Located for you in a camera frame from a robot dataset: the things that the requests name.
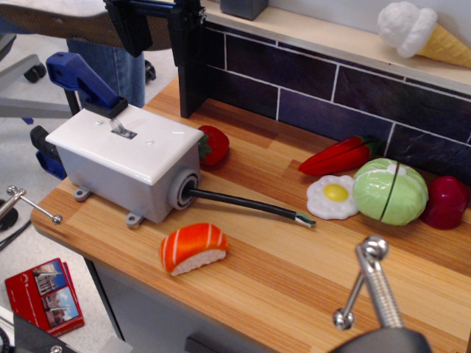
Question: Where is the toy fried egg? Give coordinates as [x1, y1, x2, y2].
[306, 175, 358, 220]

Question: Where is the metal clamp screw left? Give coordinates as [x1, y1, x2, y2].
[0, 185, 63, 226]

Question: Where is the red toy strawberry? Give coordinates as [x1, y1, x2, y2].
[198, 125, 230, 166]

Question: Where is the green toy cabbage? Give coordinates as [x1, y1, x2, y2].
[353, 158, 428, 226]

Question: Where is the brown patterned chair seat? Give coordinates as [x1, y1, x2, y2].
[0, 0, 177, 51]

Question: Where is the grey light switch box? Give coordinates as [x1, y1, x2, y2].
[46, 105, 204, 226]

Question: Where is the metal clamp screw right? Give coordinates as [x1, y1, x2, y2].
[333, 235, 404, 330]

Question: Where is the red booklet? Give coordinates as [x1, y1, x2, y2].
[4, 258, 85, 337]

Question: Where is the red toy chili pepper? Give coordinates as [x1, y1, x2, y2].
[298, 135, 383, 176]

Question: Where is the grey block on shelf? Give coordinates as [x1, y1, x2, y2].
[220, 0, 269, 20]

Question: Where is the office chair base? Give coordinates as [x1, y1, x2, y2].
[1, 35, 71, 118]

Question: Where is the dark red toy fruit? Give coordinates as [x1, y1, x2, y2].
[420, 176, 470, 230]

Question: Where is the black device corner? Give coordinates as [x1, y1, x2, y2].
[1, 312, 77, 353]

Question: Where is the grey cabinet drawer front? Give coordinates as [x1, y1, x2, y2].
[83, 257, 273, 353]

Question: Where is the metal clamp screw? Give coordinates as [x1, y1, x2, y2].
[333, 235, 404, 330]
[0, 185, 63, 226]

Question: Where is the blue jeans leg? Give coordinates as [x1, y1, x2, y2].
[67, 40, 146, 107]

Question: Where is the wooden shelf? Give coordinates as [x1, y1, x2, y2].
[200, 0, 471, 99]

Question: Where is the salmon sushi plush toy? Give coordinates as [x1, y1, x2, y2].
[160, 223, 229, 277]

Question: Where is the black upright post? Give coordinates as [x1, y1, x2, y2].
[168, 1, 207, 118]

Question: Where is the toy ice cream cone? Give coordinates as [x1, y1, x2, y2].
[377, 1, 470, 68]

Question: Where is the black electrical cable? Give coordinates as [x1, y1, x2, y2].
[187, 188, 317, 229]

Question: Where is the clear toggle switch lever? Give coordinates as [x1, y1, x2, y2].
[110, 118, 135, 139]

